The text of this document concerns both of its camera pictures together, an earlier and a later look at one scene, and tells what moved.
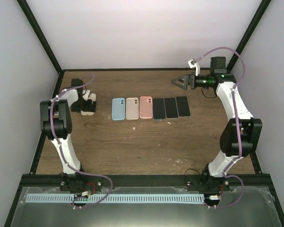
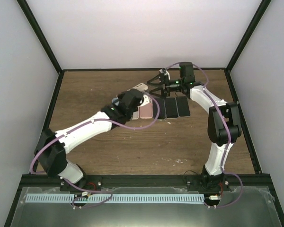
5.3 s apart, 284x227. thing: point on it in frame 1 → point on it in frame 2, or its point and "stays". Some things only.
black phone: [182, 106] stays
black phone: [171, 108] stays
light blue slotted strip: [116, 198] stays
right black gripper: [187, 77] → [164, 80]
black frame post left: [29, 13] stays
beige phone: [92, 96] → [141, 86]
